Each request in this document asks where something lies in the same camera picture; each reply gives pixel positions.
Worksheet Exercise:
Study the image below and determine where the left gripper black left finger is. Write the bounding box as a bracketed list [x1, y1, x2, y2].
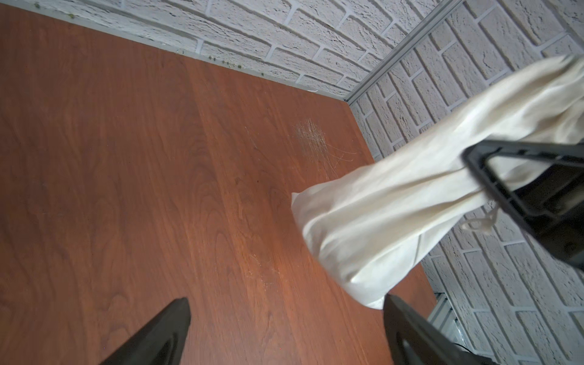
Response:
[101, 297, 191, 365]

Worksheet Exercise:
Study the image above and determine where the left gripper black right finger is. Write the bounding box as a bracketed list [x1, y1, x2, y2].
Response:
[383, 294, 494, 365]

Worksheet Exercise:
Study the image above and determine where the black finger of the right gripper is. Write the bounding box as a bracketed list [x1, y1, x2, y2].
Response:
[462, 140, 583, 269]

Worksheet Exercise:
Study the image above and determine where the cream cloth drawstring bag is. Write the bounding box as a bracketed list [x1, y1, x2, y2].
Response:
[291, 55, 583, 310]

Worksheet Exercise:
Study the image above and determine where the aluminium mounting rail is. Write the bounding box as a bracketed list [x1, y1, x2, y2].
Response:
[427, 293, 471, 352]

